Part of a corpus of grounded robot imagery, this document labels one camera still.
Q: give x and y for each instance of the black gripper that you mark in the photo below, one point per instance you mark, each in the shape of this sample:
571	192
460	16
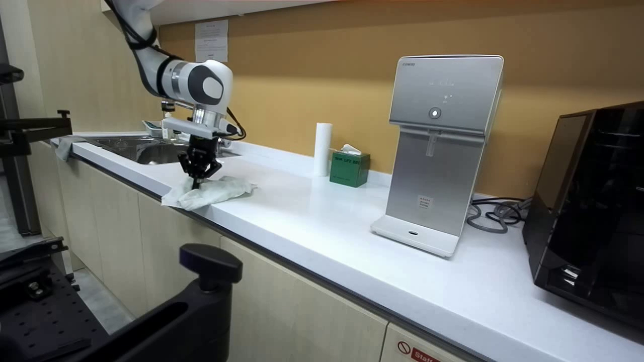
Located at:
200	152

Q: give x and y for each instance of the white green patterned cloth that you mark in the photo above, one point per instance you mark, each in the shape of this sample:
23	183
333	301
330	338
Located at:
189	198

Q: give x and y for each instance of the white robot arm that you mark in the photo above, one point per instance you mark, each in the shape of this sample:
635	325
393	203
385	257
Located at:
203	86

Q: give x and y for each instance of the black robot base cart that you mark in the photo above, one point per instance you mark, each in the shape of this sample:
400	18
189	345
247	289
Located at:
54	317

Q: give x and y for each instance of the stainless steel sink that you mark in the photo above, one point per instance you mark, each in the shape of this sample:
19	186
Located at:
141	149

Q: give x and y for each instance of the beige lower cabinets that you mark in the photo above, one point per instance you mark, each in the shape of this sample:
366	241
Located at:
130	243

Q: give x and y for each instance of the white paper roll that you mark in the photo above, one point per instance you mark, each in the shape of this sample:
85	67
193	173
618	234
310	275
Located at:
323	147

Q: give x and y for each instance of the white paper notice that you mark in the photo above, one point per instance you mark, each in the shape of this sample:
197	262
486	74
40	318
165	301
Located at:
212	40

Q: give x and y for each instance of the green tissue box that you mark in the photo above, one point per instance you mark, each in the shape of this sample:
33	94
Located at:
348	168

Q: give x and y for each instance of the silver water dispenser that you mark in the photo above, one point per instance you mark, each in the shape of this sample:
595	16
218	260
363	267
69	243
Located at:
443	108

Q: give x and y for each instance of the black microwave oven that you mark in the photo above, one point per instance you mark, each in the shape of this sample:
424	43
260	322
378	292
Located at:
583	228

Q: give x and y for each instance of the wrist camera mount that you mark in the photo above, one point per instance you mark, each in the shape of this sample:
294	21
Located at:
170	123

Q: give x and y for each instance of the black camera stand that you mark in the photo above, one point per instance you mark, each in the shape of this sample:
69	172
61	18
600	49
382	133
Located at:
17	136

